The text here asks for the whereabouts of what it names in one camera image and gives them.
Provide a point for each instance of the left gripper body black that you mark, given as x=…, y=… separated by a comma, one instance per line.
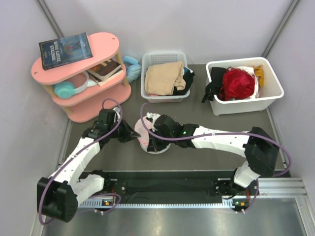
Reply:
x=122, y=133

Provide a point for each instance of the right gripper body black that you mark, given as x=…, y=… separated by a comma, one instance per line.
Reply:
x=160, y=144

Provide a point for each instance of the pink white mesh laundry bag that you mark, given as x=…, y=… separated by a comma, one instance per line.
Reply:
x=144, y=139

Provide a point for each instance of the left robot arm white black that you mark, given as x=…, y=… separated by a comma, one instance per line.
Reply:
x=60, y=194

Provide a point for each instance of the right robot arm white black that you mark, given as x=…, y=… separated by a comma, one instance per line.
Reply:
x=256, y=146

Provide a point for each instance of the black bra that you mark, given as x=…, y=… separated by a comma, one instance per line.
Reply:
x=216, y=84

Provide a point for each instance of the red lace bra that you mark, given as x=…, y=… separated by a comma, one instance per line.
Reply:
x=237, y=84

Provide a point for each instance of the pink three-tier shelf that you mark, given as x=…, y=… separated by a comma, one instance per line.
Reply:
x=66, y=70

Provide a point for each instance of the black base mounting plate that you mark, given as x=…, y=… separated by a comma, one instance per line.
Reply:
x=169, y=187

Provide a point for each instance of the light blue headphones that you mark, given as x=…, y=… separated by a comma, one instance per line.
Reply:
x=133, y=68

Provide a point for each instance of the brown book on shelf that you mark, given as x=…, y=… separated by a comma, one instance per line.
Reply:
x=105, y=71

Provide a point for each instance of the beige folded garment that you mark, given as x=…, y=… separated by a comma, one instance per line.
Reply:
x=161, y=79

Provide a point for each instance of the grey perforated plastic basket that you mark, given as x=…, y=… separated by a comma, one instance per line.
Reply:
x=161, y=57

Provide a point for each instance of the teal white headphones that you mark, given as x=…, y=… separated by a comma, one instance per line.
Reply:
x=75, y=85

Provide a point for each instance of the black garment in basket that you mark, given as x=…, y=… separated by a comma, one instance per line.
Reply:
x=188, y=77

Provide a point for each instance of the dark blue hardcover book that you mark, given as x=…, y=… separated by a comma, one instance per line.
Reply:
x=65, y=50

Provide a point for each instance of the white garment in bin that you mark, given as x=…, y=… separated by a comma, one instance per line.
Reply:
x=250, y=70

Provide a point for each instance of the mustard yellow garment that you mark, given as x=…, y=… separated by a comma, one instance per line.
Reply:
x=259, y=73

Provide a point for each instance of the white plastic bin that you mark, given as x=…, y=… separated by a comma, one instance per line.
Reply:
x=271, y=91

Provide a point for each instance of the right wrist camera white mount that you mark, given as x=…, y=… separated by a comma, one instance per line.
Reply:
x=150, y=119

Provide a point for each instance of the aluminium rail with cable duct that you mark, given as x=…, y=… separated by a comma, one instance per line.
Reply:
x=268, y=188

